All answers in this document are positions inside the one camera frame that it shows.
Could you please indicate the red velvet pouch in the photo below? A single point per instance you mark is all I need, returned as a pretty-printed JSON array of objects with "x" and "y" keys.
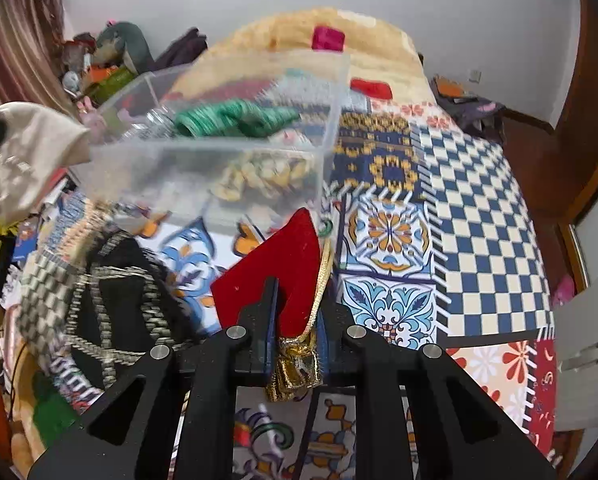
[{"x": 301, "y": 265}]

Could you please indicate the wall power socket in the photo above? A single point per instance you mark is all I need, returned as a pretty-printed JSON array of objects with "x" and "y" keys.
[{"x": 475, "y": 76}]

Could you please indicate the black hat with silver chains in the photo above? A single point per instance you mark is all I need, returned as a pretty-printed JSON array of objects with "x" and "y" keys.
[{"x": 100, "y": 315}]

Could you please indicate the yellow patterned scrunchie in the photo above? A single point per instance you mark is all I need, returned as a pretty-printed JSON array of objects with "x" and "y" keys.
[{"x": 270, "y": 174}]

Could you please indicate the green knitted cloth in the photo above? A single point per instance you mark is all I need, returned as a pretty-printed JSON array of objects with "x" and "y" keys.
[{"x": 233, "y": 119}]

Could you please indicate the patchwork patterned bed cover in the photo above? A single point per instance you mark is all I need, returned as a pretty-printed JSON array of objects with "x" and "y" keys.
[{"x": 388, "y": 271}]

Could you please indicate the clear plastic storage bin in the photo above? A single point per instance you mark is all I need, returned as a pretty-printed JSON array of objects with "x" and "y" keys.
[{"x": 137, "y": 159}]

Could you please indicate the green dinosaur plush toy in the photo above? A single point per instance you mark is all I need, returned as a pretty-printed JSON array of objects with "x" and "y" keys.
[{"x": 124, "y": 42}]

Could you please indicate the dark bag on floor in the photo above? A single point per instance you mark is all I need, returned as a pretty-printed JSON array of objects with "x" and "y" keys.
[{"x": 474, "y": 114}]

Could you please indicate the striped pink curtain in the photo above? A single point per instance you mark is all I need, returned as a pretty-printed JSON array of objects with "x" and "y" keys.
[{"x": 31, "y": 39}]

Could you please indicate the dark purple garment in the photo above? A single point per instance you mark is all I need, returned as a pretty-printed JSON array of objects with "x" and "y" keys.
[{"x": 183, "y": 50}]

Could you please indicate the cream white hat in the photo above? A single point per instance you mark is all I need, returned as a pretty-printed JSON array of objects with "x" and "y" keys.
[{"x": 39, "y": 141}]

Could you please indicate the beige fluffy blanket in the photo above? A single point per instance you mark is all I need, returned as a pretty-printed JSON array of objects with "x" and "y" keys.
[{"x": 379, "y": 52}]

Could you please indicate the white wardrobe door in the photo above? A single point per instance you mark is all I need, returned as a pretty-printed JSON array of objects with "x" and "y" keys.
[{"x": 576, "y": 340}]

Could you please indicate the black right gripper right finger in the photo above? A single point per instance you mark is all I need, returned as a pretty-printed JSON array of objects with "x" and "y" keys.
[{"x": 419, "y": 414}]

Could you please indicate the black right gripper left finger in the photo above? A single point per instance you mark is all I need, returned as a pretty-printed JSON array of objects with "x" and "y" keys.
[{"x": 172, "y": 413}]

